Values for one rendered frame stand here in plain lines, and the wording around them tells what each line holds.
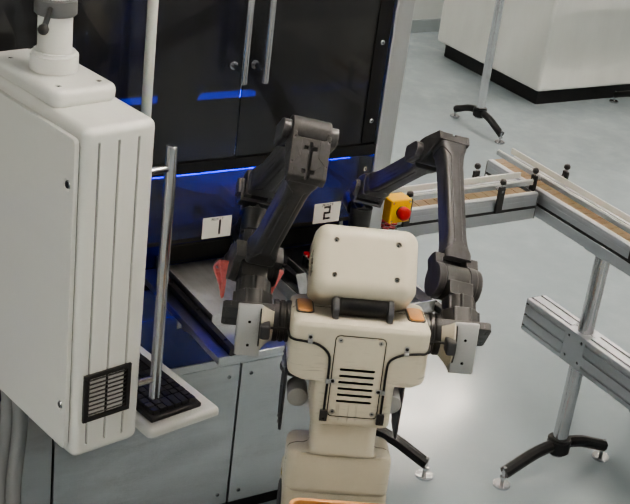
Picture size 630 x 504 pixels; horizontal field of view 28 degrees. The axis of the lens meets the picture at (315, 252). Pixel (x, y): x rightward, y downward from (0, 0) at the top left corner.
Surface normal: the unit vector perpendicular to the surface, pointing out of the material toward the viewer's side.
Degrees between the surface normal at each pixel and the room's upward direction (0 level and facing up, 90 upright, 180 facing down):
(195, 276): 0
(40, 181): 90
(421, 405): 0
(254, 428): 90
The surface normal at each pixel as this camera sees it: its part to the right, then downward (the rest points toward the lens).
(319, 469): 0.05, 0.30
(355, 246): 0.11, -0.29
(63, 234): -0.75, 0.20
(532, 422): 0.11, -0.90
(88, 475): 0.50, 0.43
